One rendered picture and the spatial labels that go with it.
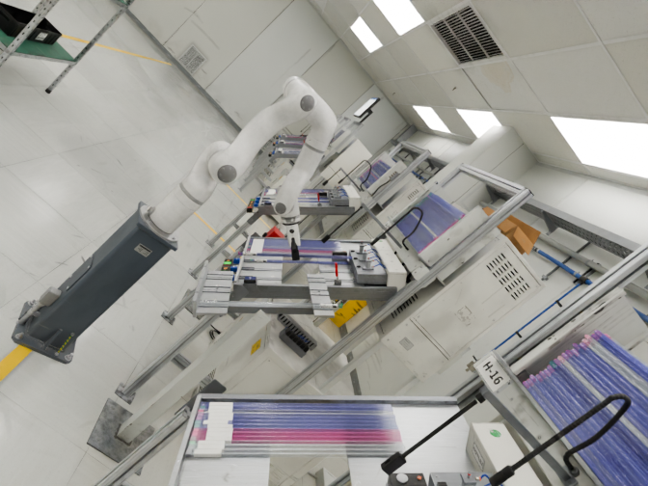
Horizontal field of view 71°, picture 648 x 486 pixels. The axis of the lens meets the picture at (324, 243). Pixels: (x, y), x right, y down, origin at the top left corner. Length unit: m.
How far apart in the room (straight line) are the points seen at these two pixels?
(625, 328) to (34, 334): 2.04
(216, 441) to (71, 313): 1.09
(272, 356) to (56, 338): 0.89
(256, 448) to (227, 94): 9.89
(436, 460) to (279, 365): 1.12
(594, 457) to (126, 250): 1.60
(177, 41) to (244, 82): 1.57
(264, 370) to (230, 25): 9.26
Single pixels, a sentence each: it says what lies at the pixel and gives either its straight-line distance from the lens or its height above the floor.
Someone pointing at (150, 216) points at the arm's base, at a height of 0.72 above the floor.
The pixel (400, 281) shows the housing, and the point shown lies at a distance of 2.04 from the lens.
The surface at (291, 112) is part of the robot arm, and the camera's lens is 1.71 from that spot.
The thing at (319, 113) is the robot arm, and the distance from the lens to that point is 1.82.
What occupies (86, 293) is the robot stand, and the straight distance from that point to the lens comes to 2.04.
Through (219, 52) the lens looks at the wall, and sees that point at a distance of 10.78.
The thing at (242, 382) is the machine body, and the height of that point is 0.40.
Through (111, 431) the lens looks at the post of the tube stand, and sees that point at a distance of 2.16.
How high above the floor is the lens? 1.43
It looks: 9 degrees down
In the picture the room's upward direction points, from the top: 49 degrees clockwise
